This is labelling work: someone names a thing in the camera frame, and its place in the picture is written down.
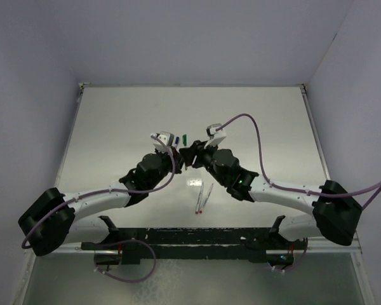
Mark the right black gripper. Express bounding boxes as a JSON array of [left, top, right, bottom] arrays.
[[180, 138, 228, 186]]

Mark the green pen cap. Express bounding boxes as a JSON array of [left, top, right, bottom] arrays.
[[182, 134, 187, 146]]

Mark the white pen purple end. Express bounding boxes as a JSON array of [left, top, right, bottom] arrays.
[[195, 182, 204, 215]]

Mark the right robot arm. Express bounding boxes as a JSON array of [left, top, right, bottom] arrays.
[[179, 140, 362, 248]]

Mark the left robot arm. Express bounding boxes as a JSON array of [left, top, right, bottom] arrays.
[[18, 148, 184, 256]]

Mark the white pen red end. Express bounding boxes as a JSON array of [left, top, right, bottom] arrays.
[[198, 184, 214, 214]]

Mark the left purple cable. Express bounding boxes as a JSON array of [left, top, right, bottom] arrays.
[[21, 135, 178, 248]]

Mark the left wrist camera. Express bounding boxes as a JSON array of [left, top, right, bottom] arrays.
[[150, 132, 175, 153]]

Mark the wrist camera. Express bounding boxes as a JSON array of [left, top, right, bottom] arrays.
[[150, 132, 175, 153], [204, 123, 227, 149]]

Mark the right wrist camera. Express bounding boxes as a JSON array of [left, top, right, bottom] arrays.
[[204, 123, 227, 149]]

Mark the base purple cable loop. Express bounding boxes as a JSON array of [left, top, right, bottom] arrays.
[[93, 240, 157, 283]]

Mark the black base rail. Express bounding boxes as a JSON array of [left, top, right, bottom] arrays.
[[81, 227, 307, 265]]

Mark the aluminium frame rail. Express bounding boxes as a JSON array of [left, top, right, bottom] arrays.
[[300, 85, 362, 247]]

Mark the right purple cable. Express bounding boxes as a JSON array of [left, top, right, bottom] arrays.
[[217, 113, 381, 274]]

